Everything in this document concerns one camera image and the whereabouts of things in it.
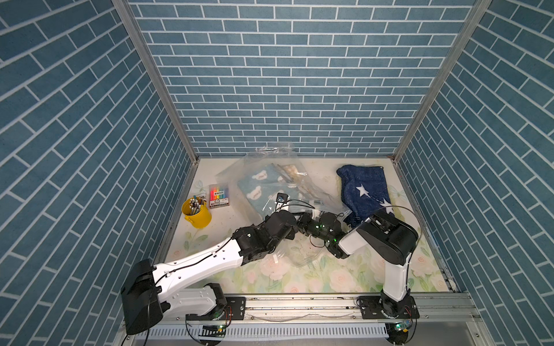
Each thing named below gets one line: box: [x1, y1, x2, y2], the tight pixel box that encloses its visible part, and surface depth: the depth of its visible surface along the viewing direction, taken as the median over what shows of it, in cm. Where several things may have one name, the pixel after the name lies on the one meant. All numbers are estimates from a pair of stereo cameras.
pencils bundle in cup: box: [188, 194, 208, 216], surface depth 84 cm
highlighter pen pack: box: [208, 183, 231, 210], surface depth 105 cm
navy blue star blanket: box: [336, 164, 394, 228], surface depth 103 cm
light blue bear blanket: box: [237, 162, 302, 219], surface depth 98 cm
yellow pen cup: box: [181, 196, 213, 229], surface depth 89 cm
